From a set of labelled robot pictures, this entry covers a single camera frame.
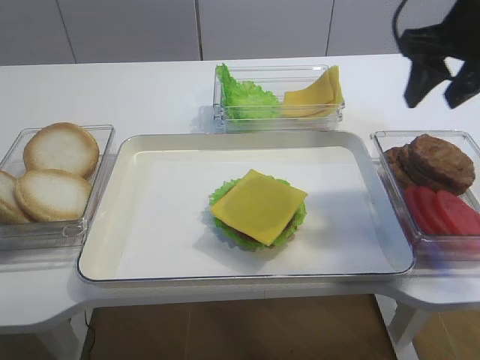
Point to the white table leg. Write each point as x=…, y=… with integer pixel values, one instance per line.
x=402, y=323

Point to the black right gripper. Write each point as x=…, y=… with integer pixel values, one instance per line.
x=457, y=36

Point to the yellow cheese slices stack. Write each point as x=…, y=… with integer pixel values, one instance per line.
x=323, y=97

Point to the top brown patty in container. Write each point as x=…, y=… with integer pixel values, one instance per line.
x=437, y=164

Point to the red tomato slice back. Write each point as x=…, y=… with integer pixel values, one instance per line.
x=409, y=194

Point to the yellow cheese slice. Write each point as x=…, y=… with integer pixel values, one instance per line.
x=259, y=205

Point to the red tomato slice front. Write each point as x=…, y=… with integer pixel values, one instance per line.
x=460, y=218

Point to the clear lettuce and cheese container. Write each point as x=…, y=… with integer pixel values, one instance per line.
x=278, y=80

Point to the green lettuce leaf under patty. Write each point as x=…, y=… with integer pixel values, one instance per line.
x=227, y=186

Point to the lower brown patties in container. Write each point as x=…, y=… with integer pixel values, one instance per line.
x=401, y=176

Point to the bun half at back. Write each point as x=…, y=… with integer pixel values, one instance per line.
x=62, y=146

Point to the bun half cut side up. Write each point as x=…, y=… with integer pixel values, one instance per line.
x=52, y=195

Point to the red tomato slice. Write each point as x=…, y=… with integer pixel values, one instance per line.
x=460, y=218
x=426, y=198
x=409, y=194

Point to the white metal tray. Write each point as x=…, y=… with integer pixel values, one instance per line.
x=153, y=222

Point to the clear plastic bun container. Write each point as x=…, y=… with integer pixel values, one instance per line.
x=55, y=234

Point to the brown patty on tray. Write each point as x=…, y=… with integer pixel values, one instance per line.
x=249, y=242

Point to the green lettuce in container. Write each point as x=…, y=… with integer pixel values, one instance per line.
x=246, y=100

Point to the clear patty and tomato container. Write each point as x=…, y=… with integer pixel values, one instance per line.
x=435, y=247

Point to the red tomato slice middle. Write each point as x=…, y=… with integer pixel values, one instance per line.
x=426, y=198

